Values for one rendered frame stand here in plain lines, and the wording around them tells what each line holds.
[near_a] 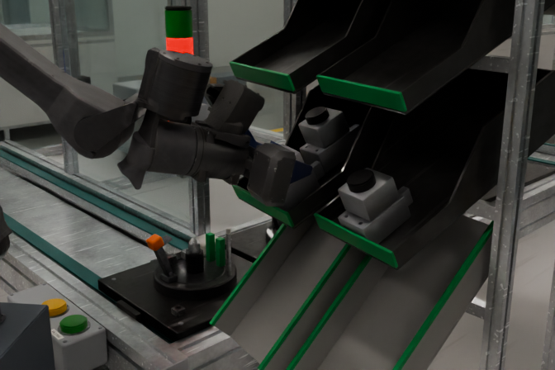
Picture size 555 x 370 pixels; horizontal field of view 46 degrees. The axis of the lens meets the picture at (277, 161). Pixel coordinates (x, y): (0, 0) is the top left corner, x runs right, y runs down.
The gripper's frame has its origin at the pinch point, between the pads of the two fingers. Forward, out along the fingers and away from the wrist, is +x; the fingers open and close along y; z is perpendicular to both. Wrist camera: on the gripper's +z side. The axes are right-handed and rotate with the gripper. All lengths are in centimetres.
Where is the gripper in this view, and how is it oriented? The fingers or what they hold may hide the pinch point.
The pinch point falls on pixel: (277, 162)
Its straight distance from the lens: 79.0
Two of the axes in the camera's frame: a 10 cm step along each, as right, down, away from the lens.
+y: -5.0, -2.7, 8.3
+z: 2.4, -9.6, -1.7
